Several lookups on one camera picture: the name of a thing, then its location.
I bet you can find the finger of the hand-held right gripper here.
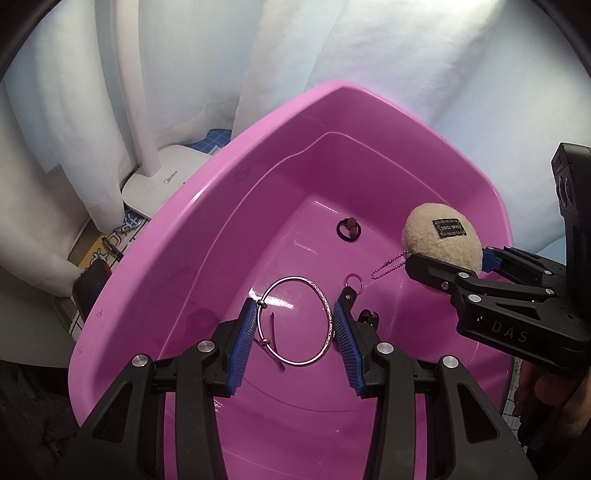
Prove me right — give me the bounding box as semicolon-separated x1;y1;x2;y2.
482;246;567;289
405;254;490;306

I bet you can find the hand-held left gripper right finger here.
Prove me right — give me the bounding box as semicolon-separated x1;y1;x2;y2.
332;300;539;480

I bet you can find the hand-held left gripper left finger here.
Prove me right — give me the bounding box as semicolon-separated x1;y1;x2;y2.
60;296;259;480

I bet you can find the beige plush keychain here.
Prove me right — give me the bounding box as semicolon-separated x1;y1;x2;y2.
372;203;483;281

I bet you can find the dark hairpin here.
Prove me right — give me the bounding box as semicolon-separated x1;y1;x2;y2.
270;313;286;371

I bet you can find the black strap keychain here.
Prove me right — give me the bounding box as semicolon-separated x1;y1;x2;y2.
339;273;380;329

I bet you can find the beaded silver bangle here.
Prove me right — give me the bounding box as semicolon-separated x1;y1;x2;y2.
257;276;334;367

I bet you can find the pink plastic basin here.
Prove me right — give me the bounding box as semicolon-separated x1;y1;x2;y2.
68;80;515;480

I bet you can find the person's right hand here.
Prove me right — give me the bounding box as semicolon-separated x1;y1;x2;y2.
517;364;591;450

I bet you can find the black pen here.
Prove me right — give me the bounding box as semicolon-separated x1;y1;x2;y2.
102;235;124;263

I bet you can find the black smartphone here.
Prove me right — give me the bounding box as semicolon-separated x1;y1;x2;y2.
71;261;112;319

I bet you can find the yellow printed packet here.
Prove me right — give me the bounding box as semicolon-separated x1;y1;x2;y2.
76;210;148;273

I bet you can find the white desk lamp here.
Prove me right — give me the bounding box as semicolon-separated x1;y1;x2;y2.
113;0;213;217

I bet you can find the blue checked cloth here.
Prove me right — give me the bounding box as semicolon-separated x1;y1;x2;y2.
187;128;232;158

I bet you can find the white curtain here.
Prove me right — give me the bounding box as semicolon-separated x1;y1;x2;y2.
0;0;591;296

